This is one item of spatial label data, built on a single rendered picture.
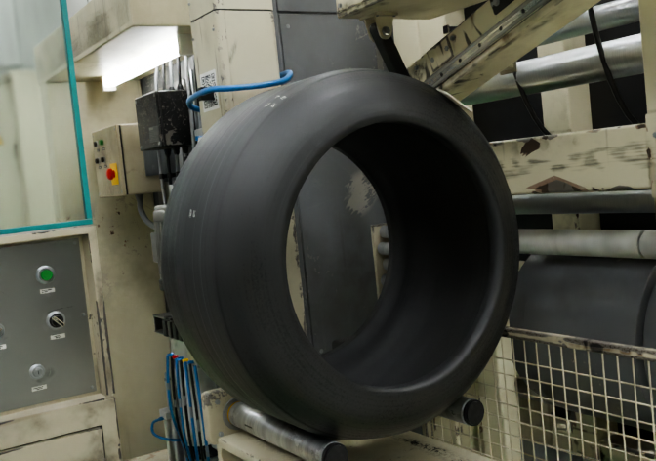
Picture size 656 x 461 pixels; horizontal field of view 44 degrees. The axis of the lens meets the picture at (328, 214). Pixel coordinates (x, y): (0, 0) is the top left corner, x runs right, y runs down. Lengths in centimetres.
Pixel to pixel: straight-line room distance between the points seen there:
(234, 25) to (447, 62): 42
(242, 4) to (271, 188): 56
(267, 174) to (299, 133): 8
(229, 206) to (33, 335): 78
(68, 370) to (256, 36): 81
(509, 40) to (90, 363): 110
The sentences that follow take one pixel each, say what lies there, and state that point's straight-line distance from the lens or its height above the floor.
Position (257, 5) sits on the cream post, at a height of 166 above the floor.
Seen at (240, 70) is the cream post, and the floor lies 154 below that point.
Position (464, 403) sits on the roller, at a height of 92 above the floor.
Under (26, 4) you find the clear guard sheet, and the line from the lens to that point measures 185.
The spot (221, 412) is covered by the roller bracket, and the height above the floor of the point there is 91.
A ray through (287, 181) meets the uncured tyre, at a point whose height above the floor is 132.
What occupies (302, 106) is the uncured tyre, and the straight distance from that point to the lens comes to 121.
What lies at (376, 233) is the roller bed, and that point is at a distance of 187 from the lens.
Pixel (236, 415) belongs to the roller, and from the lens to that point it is 152.
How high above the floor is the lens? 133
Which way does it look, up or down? 3 degrees down
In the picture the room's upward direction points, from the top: 6 degrees counter-clockwise
